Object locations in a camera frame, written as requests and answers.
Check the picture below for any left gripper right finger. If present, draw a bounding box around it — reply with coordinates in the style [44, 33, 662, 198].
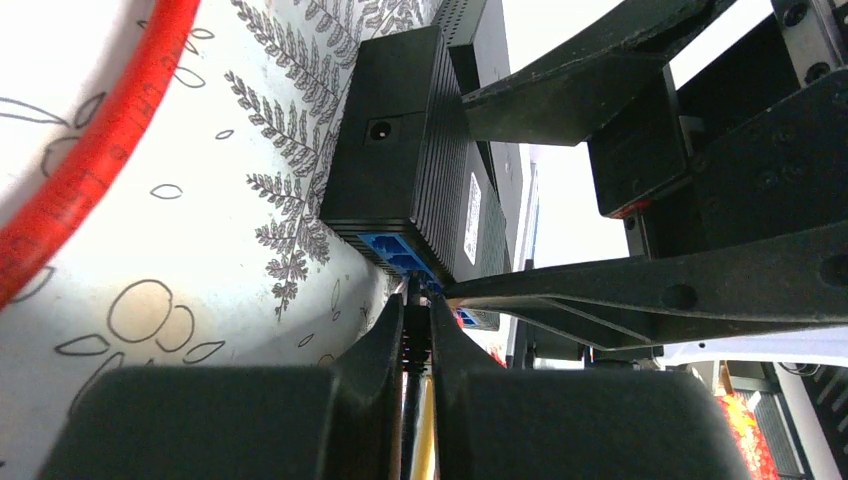
[430, 297, 749, 479]

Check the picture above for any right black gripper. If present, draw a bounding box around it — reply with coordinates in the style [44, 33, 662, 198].
[445, 0, 847, 350]

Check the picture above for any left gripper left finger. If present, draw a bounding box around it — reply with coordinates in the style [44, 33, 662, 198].
[39, 295, 404, 479]

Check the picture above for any black thin cable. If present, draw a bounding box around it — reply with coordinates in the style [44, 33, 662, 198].
[398, 274, 435, 480]

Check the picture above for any small black adapter box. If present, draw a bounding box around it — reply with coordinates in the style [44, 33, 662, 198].
[320, 26, 509, 292]

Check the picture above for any red cable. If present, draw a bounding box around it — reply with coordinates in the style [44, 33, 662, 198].
[0, 0, 202, 313]

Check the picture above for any black network switch box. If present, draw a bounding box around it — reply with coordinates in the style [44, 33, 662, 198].
[433, 0, 526, 268]

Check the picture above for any floral patterned table mat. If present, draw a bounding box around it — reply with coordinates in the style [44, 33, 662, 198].
[1, 1, 438, 479]

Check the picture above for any yellow cable by adapter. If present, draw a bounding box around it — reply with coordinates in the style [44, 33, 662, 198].
[413, 376, 439, 480]

